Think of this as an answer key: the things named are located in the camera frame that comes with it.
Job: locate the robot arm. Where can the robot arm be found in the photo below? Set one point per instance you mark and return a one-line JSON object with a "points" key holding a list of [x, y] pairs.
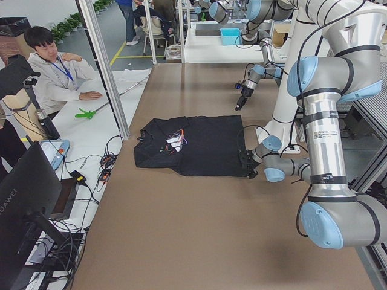
{"points": [[334, 216], [263, 54]]}

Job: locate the black t-shirt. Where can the black t-shirt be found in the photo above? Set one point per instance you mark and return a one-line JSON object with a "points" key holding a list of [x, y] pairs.
{"points": [[193, 146]]}

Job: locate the black huawei monitor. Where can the black huawei monitor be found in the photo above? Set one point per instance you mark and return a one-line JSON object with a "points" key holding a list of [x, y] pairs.
{"points": [[28, 196]]}

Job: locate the orange grey usb hub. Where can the orange grey usb hub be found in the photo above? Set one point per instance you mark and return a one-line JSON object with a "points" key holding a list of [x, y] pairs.
{"points": [[106, 165]]}

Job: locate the seated person in grey hoodie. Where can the seated person in grey hoodie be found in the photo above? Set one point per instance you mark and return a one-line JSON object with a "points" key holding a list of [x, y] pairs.
{"points": [[59, 72]]}

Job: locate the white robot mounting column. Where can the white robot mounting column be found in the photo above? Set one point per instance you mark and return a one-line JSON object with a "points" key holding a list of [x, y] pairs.
{"points": [[353, 29]]}

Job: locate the blue plastic bin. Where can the blue plastic bin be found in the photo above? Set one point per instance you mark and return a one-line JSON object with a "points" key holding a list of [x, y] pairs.
{"points": [[230, 36]]}

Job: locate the green plastic tool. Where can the green plastic tool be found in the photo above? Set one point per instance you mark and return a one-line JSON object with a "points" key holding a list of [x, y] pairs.
{"points": [[85, 114]]}

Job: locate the black water bottle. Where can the black water bottle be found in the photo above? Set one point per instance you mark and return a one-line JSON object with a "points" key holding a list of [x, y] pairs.
{"points": [[47, 124]]}

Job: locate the teach pendant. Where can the teach pendant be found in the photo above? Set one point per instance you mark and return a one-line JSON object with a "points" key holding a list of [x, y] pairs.
{"points": [[55, 151]]}

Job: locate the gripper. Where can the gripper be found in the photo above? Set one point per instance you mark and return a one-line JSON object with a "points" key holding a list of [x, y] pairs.
{"points": [[248, 159], [244, 93]]}

